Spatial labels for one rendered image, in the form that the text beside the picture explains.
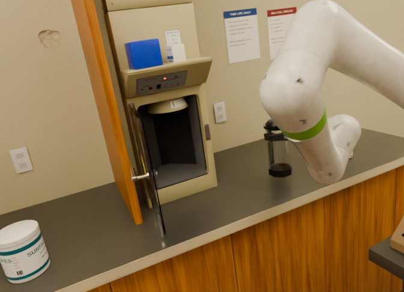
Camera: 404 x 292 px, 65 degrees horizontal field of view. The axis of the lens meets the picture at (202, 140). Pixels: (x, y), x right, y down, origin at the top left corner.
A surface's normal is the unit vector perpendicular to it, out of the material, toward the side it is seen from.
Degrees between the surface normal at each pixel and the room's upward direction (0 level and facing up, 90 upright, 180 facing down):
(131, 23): 90
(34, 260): 90
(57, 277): 0
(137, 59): 90
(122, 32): 90
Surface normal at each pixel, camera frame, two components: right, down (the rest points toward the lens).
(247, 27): 0.40, 0.23
